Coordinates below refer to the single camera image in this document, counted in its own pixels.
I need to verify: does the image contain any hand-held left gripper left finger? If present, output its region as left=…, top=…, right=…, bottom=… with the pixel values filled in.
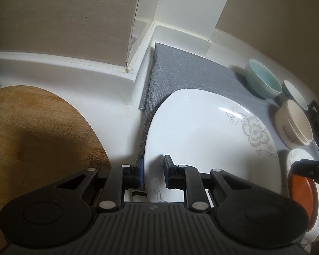
left=52, top=154, right=145, bottom=210

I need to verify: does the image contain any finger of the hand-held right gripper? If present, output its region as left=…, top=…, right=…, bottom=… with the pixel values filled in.
left=291, top=159, right=319, bottom=191

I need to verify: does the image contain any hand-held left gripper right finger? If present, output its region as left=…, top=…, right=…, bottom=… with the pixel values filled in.
left=163, top=154, right=253, bottom=211

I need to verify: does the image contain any orange plate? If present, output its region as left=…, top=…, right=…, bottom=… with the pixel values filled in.
left=288, top=174, right=319, bottom=230

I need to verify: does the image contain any beige ceramic bowl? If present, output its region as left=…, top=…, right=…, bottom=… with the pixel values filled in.
left=274, top=99, right=314, bottom=150

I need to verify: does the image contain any large white floral square plate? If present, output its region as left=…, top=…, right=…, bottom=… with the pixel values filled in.
left=143, top=88, right=291, bottom=205

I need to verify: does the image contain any dark green bowl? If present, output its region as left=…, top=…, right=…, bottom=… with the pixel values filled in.
left=281, top=79, right=309, bottom=111

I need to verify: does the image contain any teal ceramic bowl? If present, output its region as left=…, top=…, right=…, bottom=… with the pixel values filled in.
left=245, top=58, right=283, bottom=99

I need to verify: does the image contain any wooden cutting board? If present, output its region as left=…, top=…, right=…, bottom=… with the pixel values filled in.
left=0, top=85, right=112, bottom=255

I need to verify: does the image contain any grey fabric mat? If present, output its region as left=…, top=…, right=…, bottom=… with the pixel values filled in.
left=137, top=42, right=319, bottom=166

